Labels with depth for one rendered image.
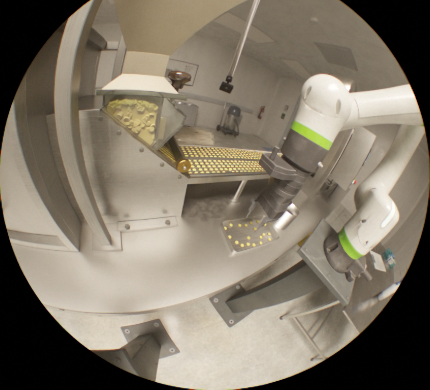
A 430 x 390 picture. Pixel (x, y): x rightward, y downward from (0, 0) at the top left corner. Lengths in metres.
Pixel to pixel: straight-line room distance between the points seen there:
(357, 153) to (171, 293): 1.08
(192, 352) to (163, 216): 1.03
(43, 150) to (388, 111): 0.72
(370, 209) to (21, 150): 0.70
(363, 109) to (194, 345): 1.39
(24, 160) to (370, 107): 0.66
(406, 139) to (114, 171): 0.85
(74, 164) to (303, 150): 0.37
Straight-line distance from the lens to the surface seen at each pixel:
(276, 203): 0.33
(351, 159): 1.02
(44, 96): 0.34
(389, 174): 0.61
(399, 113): 0.46
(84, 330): 1.36
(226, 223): 0.51
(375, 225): 0.45
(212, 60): 4.48
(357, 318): 1.06
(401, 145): 0.64
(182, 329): 1.19
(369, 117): 0.43
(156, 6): 0.32
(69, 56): 0.23
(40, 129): 0.33
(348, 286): 0.55
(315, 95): 0.27
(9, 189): 0.45
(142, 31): 0.33
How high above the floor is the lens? 1.18
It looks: 32 degrees down
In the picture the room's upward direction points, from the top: 19 degrees clockwise
